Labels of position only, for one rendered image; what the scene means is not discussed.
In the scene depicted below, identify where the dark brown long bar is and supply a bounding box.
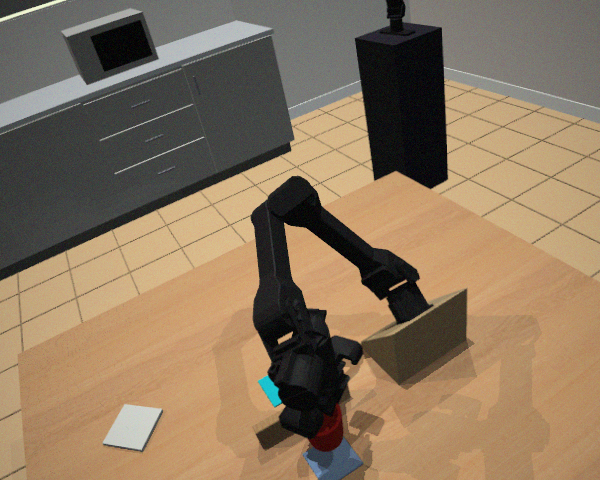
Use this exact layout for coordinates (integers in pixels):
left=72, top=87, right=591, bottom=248
left=252, top=384, right=350, bottom=449

